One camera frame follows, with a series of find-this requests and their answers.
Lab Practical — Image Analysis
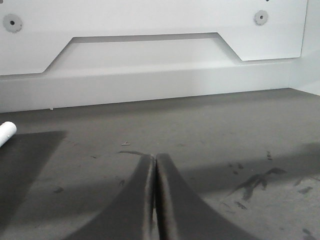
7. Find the grey plastic tube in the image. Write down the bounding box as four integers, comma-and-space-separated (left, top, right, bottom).
0, 121, 17, 147

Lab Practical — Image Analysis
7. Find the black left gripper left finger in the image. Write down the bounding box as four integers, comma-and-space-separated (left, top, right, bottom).
66, 154, 156, 240

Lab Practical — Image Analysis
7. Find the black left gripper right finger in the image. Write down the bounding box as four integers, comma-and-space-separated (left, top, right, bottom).
155, 153, 255, 240

